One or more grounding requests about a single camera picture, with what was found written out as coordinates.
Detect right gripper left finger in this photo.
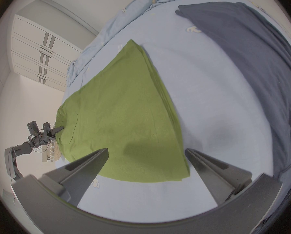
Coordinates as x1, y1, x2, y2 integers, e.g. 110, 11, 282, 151
39, 148, 109, 208

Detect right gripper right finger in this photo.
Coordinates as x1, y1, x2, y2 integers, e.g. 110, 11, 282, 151
185, 148, 252, 207

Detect green shorts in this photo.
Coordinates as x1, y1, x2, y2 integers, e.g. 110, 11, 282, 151
56, 39, 190, 183

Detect round woven basket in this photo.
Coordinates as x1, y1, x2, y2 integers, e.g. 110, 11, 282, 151
49, 122, 62, 163

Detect dark blue garment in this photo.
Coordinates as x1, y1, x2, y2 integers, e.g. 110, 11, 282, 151
175, 2, 291, 219

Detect white wardrobe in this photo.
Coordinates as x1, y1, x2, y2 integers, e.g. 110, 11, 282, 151
11, 0, 99, 92

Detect pale blue quilt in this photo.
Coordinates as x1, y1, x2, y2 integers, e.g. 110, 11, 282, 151
67, 0, 202, 87

